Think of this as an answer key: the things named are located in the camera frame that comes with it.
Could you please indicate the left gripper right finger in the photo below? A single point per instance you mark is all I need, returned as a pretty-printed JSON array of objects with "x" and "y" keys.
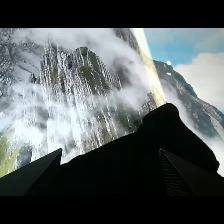
[{"x": 193, "y": 180}]

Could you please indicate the black pants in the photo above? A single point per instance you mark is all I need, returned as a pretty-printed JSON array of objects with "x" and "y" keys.
[{"x": 133, "y": 160}]

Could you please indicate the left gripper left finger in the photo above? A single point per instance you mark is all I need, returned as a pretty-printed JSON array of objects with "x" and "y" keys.
[{"x": 30, "y": 176}]

